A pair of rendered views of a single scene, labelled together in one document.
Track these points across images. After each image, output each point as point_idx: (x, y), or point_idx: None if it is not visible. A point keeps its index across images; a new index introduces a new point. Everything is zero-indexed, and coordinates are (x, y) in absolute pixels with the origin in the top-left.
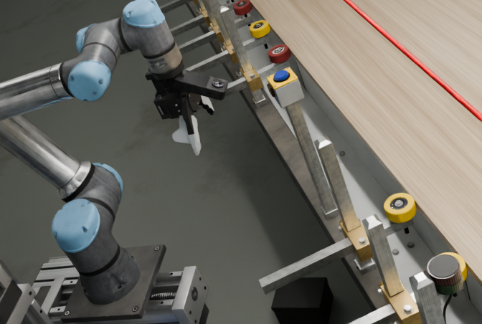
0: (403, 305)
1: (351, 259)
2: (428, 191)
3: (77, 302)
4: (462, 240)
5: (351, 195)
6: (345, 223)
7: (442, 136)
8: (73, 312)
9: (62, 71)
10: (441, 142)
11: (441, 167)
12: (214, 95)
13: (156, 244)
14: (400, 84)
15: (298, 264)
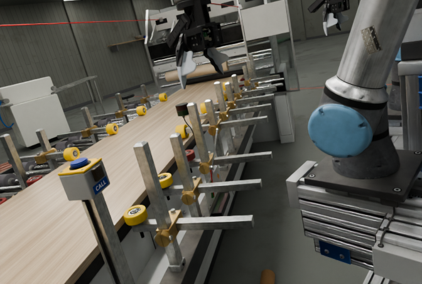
0: (194, 181)
1: (179, 278)
2: (114, 213)
3: (407, 157)
4: (142, 185)
5: None
6: (169, 213)
7: (51, 245)
8: (409, 152)
9: None
10: (58, 241)
11: (88, 223)
12: None
13: (312, 179)
14: None
15: (218, 219)
